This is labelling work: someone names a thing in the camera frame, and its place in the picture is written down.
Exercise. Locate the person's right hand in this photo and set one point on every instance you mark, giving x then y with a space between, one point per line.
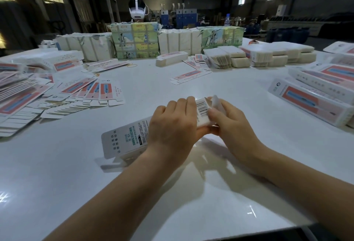
235 135

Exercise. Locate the person's left hand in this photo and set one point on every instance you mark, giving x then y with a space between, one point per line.
171 127

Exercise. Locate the person's right thumb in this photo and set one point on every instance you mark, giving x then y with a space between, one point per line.
213 115

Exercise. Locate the person's left fingers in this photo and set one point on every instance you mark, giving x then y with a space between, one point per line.
181 105

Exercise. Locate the white printed carton box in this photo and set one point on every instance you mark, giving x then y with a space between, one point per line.
130 138

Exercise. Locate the person's left forearm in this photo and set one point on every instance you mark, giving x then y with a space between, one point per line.
121 196

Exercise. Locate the person's right forearm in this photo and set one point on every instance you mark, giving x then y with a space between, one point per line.
307 191

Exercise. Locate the flat pink white carton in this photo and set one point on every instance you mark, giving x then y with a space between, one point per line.
190 75

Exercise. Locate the small heap of flat cartons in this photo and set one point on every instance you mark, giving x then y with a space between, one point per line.
197 60

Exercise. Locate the folded white pink carton box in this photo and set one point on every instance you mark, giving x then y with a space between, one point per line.
326 79
309 102
171 57
341 48
101 64
55 60

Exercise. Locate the leaning stack of white cartons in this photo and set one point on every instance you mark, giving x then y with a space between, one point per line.
224 57

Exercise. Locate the yellow rubber band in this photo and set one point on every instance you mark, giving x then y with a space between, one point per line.
132 65

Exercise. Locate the small green wrapped carton bundle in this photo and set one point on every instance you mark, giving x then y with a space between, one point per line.
221 36

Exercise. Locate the large green wrapped carton bundle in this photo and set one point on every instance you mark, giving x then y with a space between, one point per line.
135 40

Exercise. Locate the blue machine cabinet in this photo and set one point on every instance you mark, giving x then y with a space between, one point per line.
179 18

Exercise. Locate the wide stack of white cartons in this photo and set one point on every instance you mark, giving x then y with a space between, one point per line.
276 54

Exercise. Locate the clear plastic water bottle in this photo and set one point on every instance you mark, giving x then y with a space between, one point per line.
227 20

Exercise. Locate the fanned row of flat cartons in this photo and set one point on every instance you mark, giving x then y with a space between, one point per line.
83 94

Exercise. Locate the white head-mounted headset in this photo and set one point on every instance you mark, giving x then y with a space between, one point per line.
137 8

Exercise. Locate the row of blue barrels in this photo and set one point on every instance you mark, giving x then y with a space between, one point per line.
287 35

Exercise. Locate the torn white wrapped carton bundle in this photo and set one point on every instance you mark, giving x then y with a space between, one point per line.
85 46

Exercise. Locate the pile of flat pink cartons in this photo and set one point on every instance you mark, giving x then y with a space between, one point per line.
19 97

